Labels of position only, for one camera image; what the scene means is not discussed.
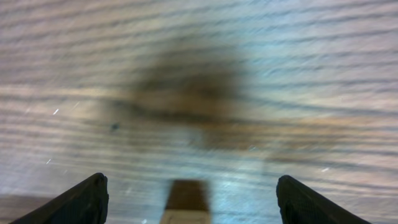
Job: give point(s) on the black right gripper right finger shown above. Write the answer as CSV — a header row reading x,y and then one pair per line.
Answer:
x,y
300,204

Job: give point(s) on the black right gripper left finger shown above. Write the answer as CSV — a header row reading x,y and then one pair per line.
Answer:
x,y
85,203

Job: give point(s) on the green 7 wooden block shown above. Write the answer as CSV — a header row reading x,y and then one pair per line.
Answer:
x,y
187,203

